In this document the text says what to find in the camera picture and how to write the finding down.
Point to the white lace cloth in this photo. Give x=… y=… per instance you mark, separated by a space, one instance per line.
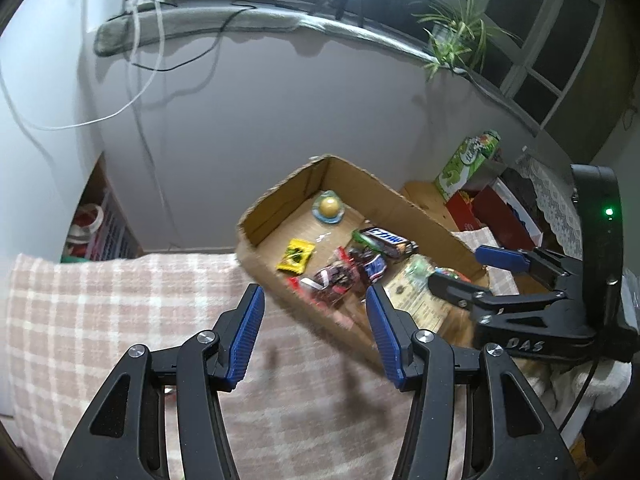
x=550 y=200

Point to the grey window sill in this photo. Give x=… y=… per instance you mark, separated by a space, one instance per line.
x=200 y=17

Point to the blue red chocolate bar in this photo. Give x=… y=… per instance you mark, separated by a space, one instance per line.
x=374 y=266

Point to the round yellow wrapped candy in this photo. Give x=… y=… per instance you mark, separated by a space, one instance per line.
x=328 y=207

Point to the wooden side table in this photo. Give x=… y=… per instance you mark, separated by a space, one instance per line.
x=425 y=202

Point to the beige checked cloth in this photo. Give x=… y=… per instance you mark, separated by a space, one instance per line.
x=500 y=280

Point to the green juice carton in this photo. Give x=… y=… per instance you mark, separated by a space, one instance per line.
x=465 y=165

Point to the pink plaid blanket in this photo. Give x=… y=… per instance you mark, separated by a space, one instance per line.
x=100 y=310

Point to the window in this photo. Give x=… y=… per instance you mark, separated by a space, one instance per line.
x=545 y=35

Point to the red box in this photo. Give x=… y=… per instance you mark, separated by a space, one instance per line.
x=480 y=215

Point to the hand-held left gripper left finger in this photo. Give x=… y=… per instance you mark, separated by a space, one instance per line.
x=245 y=340

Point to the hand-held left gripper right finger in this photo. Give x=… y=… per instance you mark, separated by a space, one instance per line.
x=385 y=340

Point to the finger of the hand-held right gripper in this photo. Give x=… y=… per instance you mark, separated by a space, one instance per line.
x=500 y=256
x=455 y=290

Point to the brown chocolate bar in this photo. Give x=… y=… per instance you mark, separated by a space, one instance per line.
x=387 y=241

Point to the beige printed packet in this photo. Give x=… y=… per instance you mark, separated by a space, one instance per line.
x=415 y=292

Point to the white fluffy cloth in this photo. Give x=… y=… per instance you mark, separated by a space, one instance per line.
x=607 y=380

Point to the yellow candy packet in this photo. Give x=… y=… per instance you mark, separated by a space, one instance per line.
x=296 y=256

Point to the potted spider plant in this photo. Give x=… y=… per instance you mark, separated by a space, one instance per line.
x=457 y=30

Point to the red white bag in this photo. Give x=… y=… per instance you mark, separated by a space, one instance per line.
x=85 y=222

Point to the cardboard box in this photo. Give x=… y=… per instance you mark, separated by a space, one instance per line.
x=285 y=210

